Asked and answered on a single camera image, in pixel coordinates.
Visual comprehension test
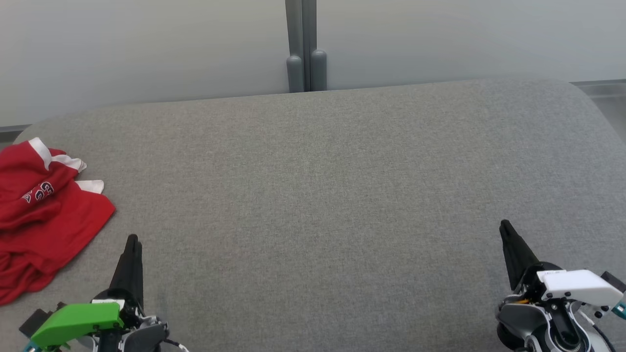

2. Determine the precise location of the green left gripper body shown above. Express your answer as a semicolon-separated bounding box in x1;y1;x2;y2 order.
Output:
30;298;143;350

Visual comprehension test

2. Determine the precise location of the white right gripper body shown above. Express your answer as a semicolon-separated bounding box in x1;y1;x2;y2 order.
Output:
511;263;625;308

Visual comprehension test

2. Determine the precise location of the red white basketball jersey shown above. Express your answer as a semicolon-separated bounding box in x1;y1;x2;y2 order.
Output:
0;138;116;274

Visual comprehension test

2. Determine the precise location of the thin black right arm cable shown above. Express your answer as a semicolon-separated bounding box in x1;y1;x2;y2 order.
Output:
589;323;618;352

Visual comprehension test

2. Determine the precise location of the grey fabric sofa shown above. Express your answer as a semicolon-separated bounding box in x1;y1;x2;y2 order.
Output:
0;78;626;352

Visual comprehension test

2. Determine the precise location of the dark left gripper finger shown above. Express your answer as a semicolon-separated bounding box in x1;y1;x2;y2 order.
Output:
131;237;144;308
110;235;135;295

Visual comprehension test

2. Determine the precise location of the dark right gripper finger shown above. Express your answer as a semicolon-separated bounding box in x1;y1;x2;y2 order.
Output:
500;220;527;291
511;230;541;275

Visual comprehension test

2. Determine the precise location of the grey partition post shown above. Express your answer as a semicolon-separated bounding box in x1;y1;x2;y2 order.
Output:
285;0;327;93

